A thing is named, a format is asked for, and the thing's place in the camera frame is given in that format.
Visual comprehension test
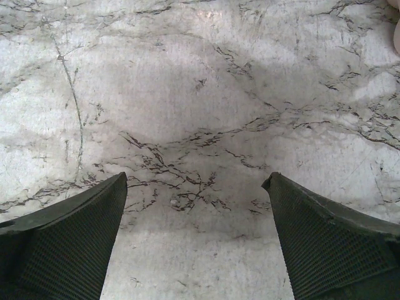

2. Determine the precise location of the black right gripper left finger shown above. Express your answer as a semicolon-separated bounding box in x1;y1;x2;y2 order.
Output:
1;172;128;299

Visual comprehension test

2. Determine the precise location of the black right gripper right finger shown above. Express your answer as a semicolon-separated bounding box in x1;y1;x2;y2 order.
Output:
262;172;399;299

